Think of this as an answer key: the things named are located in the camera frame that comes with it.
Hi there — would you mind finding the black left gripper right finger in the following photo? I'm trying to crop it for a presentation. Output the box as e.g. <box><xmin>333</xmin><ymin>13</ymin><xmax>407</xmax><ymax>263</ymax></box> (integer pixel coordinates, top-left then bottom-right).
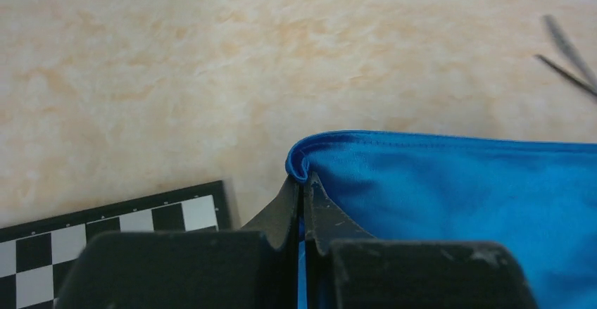
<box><xmin>303</xmin><ymin>174</ymin><xmax>537</xmax><ymax>308</ymax></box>

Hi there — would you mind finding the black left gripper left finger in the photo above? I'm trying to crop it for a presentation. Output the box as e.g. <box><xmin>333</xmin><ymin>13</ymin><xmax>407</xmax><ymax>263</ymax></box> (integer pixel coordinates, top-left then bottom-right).
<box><xmin>55</xmin><ymin>175</ymin><xmax>301</xmax><ymax>309</ymax></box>

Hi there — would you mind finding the blue satin napkin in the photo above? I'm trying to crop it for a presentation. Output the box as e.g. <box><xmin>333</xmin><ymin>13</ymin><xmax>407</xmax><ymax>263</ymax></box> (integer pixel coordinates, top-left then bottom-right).
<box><xmin>286</xmin><ymin>130</ymin><xmax>596</xmax><ymax>308</ymax></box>

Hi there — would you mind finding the black white checkerboard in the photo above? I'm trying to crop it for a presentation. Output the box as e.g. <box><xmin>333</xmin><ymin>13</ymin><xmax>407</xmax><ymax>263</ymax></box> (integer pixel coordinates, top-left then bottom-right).
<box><xmin>1</xmin><ymin>181</ymin><xmax>232</xmax><ymax>308</ymax></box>

